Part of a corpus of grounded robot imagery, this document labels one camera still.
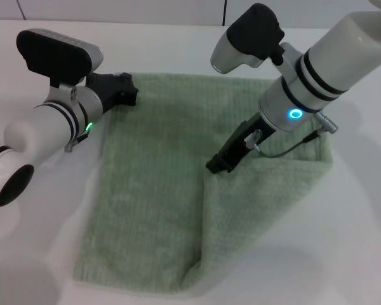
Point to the silver right wrist connector plug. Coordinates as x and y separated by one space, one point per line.
327 122

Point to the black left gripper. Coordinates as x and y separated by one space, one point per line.
109 89

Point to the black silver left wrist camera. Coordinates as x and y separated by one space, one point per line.
55 58

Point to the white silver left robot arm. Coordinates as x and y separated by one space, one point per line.
35 133

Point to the green terry towel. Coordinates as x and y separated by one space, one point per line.
158 178

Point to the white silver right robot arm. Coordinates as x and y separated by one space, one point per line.
336 57

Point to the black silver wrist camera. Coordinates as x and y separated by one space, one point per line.
55 58
251 31

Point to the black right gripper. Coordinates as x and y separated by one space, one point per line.
241 143

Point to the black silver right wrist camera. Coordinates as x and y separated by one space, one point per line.
251 31

